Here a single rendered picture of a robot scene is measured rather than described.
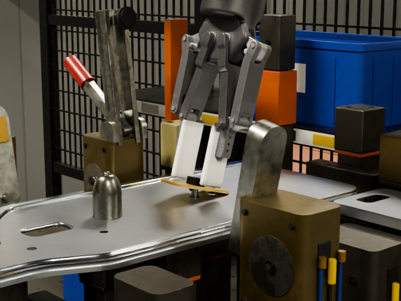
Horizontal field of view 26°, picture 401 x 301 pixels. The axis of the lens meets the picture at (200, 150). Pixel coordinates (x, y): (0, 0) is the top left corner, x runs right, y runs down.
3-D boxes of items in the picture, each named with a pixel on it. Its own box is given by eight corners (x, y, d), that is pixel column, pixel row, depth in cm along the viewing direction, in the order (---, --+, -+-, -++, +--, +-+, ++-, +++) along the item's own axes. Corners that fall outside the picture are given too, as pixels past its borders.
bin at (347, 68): (359, 132, 128) (362, 43, 126) (218, 108, 151) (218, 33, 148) (423, 120, 139) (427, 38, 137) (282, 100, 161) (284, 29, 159)
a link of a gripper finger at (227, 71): (239, 41, 104) (248, 39, 103) (237, 133, 102) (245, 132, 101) (216, 34, 101) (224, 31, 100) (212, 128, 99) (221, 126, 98)
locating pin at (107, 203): (104, 235, 93) (102, 175, 92) (87, 229, 96) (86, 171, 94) (128, 230, 95) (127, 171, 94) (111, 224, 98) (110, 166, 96)
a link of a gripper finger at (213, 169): (230, 129, 102) (234, 130, 102) (217, 187, 103) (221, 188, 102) (211, 125, 100) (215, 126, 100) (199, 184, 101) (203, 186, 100)
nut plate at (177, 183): (178, 186, 99) (180, 176, 99) (157, 180, 102) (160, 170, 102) (230, 194, 105) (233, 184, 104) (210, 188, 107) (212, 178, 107)
